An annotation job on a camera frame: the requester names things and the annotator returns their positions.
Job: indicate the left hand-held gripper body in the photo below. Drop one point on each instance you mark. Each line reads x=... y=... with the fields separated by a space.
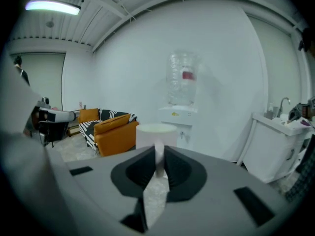
x=299 y=110

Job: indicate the orange cushion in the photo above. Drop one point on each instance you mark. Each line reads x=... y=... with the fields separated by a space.
x=88 y=115

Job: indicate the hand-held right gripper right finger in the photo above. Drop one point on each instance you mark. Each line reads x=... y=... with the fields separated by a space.
x=216 y=195

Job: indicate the clear water bottle red label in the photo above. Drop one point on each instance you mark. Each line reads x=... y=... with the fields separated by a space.
x=183 y=82

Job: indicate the black and white striped blanket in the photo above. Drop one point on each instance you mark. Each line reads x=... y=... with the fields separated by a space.
x=87 y=129

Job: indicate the person's checked shirt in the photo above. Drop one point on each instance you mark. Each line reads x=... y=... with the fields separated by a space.
x=301 y=176

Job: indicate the round ceiling detector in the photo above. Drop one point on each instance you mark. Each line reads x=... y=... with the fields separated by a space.
x=50 y=23

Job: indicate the orange sofa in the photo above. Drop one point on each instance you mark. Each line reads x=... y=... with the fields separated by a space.
x=112 y=141

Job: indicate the chrome faucet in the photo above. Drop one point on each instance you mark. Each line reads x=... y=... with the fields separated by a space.
x=284 y=102

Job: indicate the white sink cabinet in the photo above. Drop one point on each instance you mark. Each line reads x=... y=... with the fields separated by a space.
x=268 y=149

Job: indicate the white cup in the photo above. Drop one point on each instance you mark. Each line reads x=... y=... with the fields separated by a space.
x=152 y=136

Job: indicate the oblong ceiling light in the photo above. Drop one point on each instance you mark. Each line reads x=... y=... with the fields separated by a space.
x=53 y=7

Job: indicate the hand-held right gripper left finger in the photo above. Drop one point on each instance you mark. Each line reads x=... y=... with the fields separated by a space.
x=98 y=193

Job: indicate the white water dispenser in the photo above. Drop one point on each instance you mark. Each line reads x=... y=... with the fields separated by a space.
x=176 y=114

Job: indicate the grey window blind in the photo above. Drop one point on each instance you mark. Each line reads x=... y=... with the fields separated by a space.
x=275 y=63
x=44 y=80

